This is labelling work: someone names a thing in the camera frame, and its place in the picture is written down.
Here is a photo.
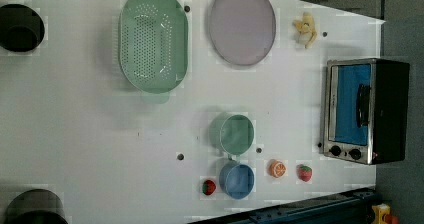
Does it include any black cylinder post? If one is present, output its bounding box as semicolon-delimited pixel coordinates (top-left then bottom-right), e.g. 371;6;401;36
4;189;68;224
0;4;45;52

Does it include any peeled toy banana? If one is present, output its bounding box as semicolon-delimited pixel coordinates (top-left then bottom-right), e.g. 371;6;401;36
293;12;317;49

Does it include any green perforated colander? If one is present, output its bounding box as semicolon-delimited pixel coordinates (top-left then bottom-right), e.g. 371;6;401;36
119;0;189;94

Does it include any black silver toaster oven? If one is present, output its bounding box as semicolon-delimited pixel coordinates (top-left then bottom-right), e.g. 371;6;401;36
322;58;410;165

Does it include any black cylinder post upper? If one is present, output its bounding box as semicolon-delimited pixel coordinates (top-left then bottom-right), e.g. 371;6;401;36
0;4;45;52

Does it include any toy strawberry near oven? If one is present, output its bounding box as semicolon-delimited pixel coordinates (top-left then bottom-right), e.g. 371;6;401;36
297;164;312;182

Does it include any lilac round plate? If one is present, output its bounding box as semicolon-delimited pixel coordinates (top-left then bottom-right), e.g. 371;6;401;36
208;0;276;65

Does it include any toy orange half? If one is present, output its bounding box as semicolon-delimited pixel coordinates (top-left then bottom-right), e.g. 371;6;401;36
269;160;286;178

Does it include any green mug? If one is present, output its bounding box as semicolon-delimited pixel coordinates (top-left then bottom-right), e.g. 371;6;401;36
209;113;255;156

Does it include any yellow red toy object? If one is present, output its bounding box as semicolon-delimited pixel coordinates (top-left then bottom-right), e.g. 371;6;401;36
372;204;399;224

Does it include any toy strawberry by blue mug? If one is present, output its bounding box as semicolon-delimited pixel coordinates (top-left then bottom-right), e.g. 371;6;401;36
202;179;216;196

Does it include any blue mug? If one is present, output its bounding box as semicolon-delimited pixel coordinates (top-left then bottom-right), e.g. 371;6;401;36
219;161;255;200

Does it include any black cylinder post lower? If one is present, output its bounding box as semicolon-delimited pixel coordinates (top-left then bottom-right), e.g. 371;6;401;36
4;189;68;224

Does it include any blue metal frame rail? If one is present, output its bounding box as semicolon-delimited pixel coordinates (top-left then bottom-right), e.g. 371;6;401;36
191;188;382;224

